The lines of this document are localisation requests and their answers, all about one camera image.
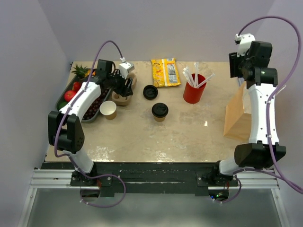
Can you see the red toy strawberries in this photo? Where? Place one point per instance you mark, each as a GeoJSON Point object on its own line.
{"type": "Point", "coordinates": [76, 86]}

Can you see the red plastic cup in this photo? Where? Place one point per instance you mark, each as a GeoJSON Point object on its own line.
{"type": "Point", "coordinates": [191, 94]}

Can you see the green toy lime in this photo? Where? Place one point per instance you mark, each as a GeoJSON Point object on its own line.
{"type": "Point", "coordinates": [61, 105]}

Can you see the brown paper bag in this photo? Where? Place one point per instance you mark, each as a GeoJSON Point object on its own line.
{"type": "Point", "coordinates": [250, 115]}

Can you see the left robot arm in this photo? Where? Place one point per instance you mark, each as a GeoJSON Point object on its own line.
{"type": "Point", "coordinates": [65, 131]}

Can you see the dark purple grape bunch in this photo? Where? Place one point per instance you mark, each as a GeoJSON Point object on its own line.
{"type": "Point", "coordinates": [93, 110]}

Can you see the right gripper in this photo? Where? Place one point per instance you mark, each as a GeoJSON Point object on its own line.
{"type": "Point", "coordinates": [234, 59]}

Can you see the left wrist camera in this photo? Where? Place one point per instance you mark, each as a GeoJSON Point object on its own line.
{"type": "Point", "coordinates": [125, 68]}

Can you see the red toy apple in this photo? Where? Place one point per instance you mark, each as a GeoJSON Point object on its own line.
{"type": "Point", "coordinates": [68, 96]}

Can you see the black mounting base plate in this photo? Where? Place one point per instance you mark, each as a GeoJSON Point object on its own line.
{"type": "Point", "coordinates": [150, 178]}

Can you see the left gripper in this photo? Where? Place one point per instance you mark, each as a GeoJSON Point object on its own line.
{"type": "Point", "coordinates": [124, 90]}

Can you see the yellow snack bag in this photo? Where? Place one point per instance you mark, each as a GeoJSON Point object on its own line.
{"type": "Point", "coordinates": [165, 73]}

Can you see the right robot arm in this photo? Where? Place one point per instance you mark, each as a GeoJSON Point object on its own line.
{"type": "Point", "coordinates": [263, 149]}

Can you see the paper coffee cup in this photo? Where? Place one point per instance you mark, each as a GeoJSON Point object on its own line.
{"type": "Point", "coordinates": [108, 110]}
{"type": "Point", "coordinates": [159, 114]}

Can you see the toy pineapple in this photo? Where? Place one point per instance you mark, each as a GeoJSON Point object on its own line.
{"type": "Point", "coordinates": [81, 72]}

